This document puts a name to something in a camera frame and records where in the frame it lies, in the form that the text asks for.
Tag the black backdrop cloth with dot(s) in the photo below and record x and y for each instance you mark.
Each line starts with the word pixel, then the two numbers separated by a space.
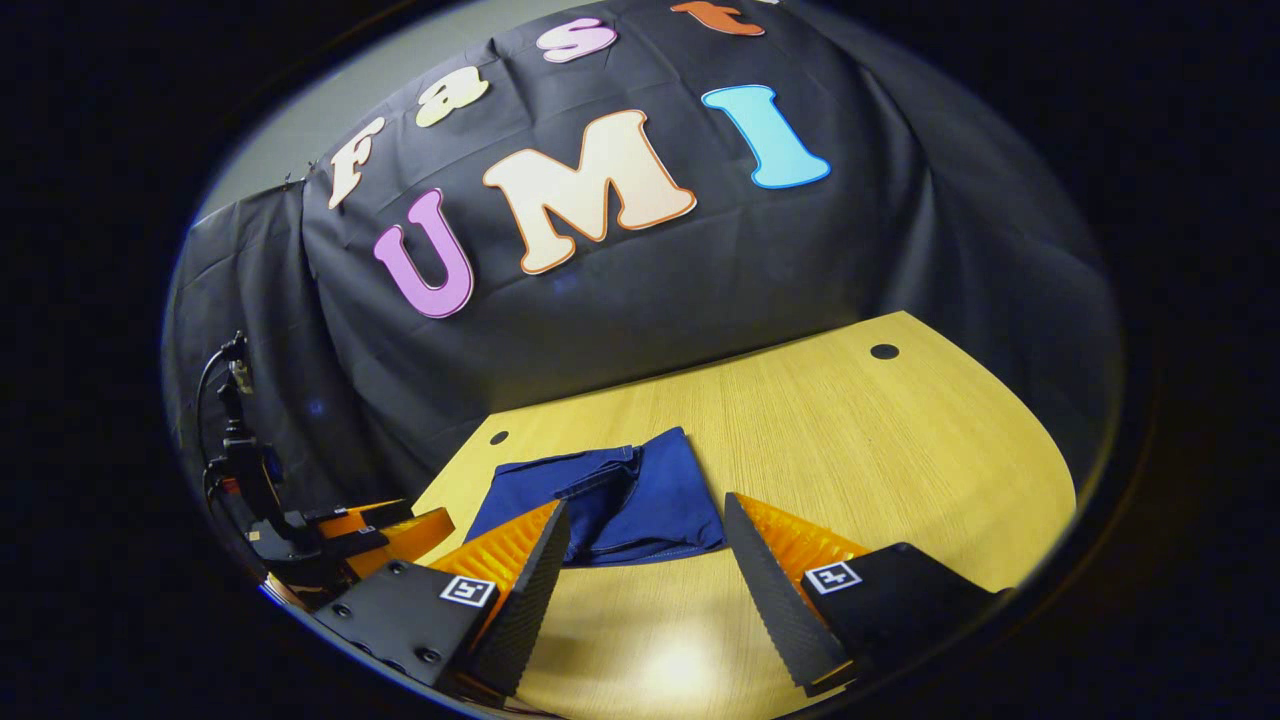
pixel 700 270

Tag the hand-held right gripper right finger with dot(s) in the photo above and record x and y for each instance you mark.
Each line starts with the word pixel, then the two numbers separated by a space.
pixel 780 610

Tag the blue denim jeans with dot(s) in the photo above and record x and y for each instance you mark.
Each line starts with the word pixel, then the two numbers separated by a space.
pixel 660 490

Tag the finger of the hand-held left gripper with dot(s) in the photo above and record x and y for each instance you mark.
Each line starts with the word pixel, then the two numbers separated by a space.
pixel 350 513
pixel 425 528

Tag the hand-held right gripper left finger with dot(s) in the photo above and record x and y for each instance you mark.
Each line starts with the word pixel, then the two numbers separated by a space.
pixel 525 610

